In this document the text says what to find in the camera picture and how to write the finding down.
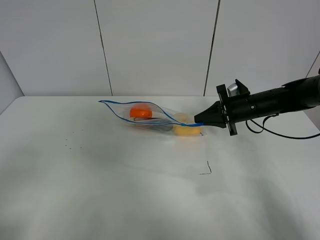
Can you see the orange fruit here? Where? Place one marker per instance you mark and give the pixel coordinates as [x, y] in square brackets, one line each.
[140, 111]

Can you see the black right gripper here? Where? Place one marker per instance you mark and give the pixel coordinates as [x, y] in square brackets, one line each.
[235, 109]

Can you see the clear blue-zip file bag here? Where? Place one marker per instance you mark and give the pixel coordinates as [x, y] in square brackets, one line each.
[121, 111]

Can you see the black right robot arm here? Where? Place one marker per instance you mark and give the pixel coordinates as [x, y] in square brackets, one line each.
[294, 96]

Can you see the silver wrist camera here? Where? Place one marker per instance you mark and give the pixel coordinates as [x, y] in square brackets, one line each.
[237, 88]

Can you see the purple eggplant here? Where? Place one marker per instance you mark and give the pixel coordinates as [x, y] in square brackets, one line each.
[154, 124]

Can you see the yellow pear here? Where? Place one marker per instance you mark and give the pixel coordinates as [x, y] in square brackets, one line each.
[185, 131]

